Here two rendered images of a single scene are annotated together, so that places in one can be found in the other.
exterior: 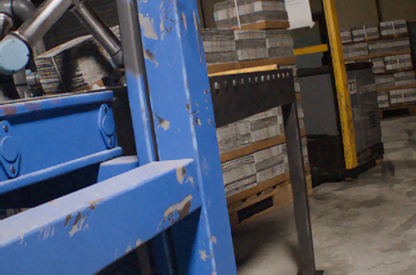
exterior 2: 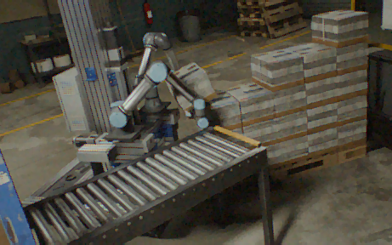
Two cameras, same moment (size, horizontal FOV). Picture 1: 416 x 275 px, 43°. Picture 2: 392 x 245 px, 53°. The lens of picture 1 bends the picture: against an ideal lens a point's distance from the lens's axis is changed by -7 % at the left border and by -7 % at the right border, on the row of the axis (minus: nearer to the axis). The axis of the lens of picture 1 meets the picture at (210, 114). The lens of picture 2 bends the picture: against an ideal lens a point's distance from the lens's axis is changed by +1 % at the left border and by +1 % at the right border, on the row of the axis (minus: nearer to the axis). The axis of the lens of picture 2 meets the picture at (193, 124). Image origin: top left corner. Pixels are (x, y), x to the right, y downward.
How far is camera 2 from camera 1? 1.65 m
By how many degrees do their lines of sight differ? 40
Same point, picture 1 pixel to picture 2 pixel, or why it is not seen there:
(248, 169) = (301, 145)
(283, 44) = (355, 56)
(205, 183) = not seen: outside the picture
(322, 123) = not seen: outside the picture
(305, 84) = (390, 70)
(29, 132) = not seen: outside the picture
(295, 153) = (262, 194)
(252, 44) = (320, 63)
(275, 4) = (355, 24)
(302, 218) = (265, 225)
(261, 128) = (318, 118)
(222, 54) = (288, 76)
